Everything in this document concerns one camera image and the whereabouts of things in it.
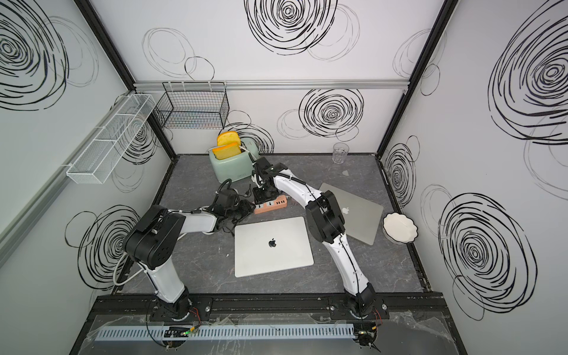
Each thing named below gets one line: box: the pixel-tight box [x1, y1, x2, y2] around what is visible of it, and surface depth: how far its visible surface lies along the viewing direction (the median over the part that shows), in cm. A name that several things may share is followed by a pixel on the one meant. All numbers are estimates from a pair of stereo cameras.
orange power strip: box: [253, 195, 288, 215], surface depth 99 cm
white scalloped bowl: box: [382, 212, 419, 245], surface depth 94 cm
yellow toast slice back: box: [216, 130, 241, 147], surface depth 100 cm
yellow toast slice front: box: [212, 142, 242, 160], surface depth 97 cm
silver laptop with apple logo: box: [233, 215, 314, 278], surface depth 89 cm
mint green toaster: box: [207, 137, 260, 184], surface depth 101 cm
